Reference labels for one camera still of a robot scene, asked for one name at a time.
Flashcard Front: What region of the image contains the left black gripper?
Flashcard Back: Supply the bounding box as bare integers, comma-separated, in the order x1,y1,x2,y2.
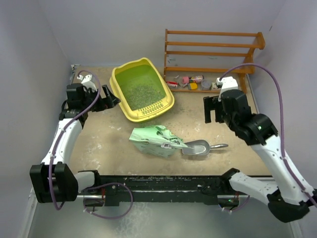
81,85,120,112

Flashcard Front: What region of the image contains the silver metal scoop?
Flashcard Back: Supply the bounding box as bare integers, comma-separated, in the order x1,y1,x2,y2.
182,139,228,156

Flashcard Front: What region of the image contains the green cat litter bag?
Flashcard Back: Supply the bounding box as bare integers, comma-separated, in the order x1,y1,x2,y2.
129,125,188,158

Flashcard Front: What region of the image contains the white plastic bracket piece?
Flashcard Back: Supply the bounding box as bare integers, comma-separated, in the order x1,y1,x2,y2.
146,140,188,149

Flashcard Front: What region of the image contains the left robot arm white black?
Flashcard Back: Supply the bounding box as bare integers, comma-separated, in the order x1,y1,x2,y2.
30,83,120,204

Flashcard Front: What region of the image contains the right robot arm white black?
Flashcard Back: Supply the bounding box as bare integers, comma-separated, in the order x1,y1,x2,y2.
203,89,317,223

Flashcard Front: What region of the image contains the white green long box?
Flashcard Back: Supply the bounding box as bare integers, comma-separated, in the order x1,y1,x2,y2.
211,82,217,90

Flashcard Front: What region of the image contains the yellow green litter box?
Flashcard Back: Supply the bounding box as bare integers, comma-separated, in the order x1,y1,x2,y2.
109,58,175,122

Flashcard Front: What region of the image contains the red white small box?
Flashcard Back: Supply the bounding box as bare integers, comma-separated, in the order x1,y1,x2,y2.
166,81,178,88

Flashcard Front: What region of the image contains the grey round container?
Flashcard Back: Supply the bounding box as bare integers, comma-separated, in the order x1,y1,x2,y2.
201,79,212,91

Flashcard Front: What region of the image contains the yellow grey sponge block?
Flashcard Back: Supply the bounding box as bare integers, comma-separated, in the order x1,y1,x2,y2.
188,83,198,90

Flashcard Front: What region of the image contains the pink patterned tube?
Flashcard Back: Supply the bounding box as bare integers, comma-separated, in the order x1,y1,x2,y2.
188,75,204,83

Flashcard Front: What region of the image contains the pink tape roll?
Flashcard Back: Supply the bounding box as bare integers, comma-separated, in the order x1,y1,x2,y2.
182,76,189,84

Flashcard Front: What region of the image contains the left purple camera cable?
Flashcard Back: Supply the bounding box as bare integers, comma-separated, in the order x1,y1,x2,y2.
48,70,102,211

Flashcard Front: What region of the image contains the purple camera cable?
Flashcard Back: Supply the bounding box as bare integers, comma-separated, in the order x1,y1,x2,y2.
48,70,102,211
218,62,317,208

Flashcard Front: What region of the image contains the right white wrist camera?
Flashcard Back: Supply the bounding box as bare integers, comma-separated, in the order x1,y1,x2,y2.
216,76,238,94

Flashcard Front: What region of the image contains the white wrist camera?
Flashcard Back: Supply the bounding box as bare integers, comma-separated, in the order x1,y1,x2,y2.
216,76,238,94
77,74,98,92

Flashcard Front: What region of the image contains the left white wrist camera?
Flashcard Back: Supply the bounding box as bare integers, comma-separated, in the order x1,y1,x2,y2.
77,74,98,92

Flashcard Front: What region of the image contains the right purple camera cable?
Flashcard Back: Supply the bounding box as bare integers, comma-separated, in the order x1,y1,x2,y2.
218,62,317,208

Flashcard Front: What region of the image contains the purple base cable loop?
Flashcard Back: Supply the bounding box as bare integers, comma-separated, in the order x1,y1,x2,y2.
83,182,134,220

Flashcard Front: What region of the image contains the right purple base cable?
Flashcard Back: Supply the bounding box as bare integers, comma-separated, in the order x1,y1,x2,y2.
221,194,251,214

